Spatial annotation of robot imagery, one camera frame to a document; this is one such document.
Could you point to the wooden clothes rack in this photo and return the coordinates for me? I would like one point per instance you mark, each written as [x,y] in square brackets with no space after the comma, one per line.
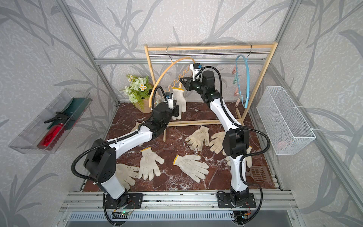
[213,97]

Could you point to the white wire mesh basket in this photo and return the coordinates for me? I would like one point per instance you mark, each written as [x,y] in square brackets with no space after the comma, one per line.
[284,123]

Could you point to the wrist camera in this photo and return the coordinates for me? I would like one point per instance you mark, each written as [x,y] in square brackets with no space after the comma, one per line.
[170,100]
[196,71]

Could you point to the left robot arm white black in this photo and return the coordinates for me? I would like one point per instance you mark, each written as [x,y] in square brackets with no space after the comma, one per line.
[98,164]

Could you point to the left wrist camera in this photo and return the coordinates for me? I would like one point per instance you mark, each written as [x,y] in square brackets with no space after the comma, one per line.
[170,100]

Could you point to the red spray bottle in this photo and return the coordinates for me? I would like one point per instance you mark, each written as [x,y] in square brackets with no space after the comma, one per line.
[51,138]

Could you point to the brown slotted scoop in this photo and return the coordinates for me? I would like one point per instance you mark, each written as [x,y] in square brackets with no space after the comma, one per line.
[258,173]

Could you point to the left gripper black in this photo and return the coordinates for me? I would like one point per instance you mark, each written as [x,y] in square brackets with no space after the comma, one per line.
[176,111]

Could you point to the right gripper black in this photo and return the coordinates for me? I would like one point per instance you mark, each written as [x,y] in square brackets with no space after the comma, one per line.
[189,82]

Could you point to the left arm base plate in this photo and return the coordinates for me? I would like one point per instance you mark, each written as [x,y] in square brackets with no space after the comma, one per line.
[128,201]

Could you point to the green dustpan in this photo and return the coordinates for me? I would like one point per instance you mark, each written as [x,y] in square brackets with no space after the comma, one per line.
[70,114]

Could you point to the potted white flower plant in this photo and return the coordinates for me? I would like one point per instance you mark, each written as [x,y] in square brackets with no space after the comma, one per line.
[138,92]

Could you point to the clear plastic wall bin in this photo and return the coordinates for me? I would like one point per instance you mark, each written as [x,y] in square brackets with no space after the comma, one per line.
[48,130]

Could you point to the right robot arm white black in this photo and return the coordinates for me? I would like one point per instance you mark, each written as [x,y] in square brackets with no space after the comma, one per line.
[236,140]

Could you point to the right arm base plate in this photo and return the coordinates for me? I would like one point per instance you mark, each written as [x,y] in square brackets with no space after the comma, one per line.
[244,199]

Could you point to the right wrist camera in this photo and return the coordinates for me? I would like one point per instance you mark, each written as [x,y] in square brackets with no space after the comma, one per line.
[196,71]

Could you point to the white glove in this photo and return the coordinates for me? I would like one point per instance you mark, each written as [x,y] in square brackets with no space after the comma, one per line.
[191,166]
[148,164]
[216,145]
[199,138]
[248,159]
[126,175]
[136,126]
[178,95]

